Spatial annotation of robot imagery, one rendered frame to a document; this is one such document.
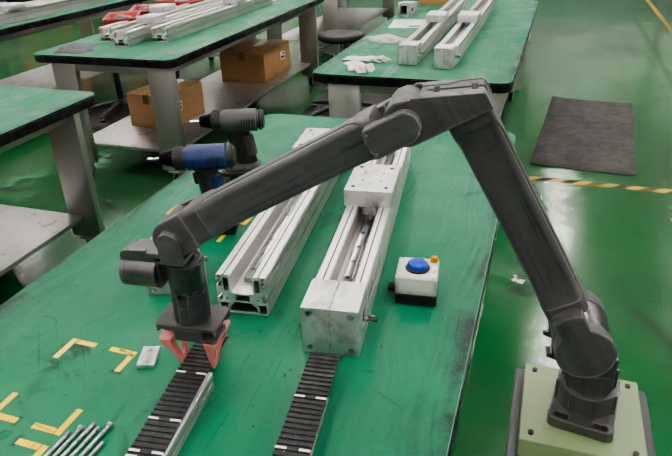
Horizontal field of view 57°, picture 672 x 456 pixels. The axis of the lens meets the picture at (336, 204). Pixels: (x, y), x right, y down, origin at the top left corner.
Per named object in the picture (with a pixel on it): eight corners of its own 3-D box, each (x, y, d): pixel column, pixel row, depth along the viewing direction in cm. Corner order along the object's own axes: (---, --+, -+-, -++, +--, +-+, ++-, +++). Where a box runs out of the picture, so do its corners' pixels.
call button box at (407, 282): (435, 307, 118) (437, 279, 115) (385, 302, 120) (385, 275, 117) (438, 284, 125) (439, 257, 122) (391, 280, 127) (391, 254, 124)
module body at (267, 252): (269, 316, 117) (265, 278, 113) (219, 311, 119) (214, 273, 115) (348, 160, 187) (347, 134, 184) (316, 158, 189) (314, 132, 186)
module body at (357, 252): (367, 326, 113) (367, 287, 110) (315, 320, 115) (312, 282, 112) (410, 163, 184) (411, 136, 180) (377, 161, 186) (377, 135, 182)
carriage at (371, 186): (392, 219, 139) (392, 192, 136) (344, 216, 141) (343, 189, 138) (400, 190, 153) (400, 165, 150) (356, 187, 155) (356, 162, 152)
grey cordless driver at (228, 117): (268, 188, 170) (261, 112, 161) (196, 191, 170) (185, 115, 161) (270, 177, 177) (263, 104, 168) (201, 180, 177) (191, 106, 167)
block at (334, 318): (373, 359, 105) (372, 314, 101) (302, 351, 107) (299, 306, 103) (380, 327, 113) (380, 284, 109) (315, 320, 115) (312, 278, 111)
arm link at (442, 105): (479, 64, 67) (479, 45, 76) (371, 118, 72) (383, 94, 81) (627, 369, 80) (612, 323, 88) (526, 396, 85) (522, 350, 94)
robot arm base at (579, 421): (612, 445, 83) (620, 388, 92) (622, 399, 79) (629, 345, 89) (544, 423, 87) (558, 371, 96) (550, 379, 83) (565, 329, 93)
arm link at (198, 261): (193, 264, 90) (209, 245, 95) (150, 260, 91) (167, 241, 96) (199, 304, 93) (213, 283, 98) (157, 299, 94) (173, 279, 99)
